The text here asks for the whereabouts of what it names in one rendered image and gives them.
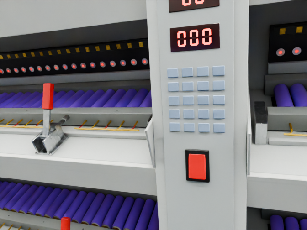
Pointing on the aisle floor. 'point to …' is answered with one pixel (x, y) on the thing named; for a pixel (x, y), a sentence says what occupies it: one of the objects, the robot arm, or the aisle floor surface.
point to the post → (150, 8)
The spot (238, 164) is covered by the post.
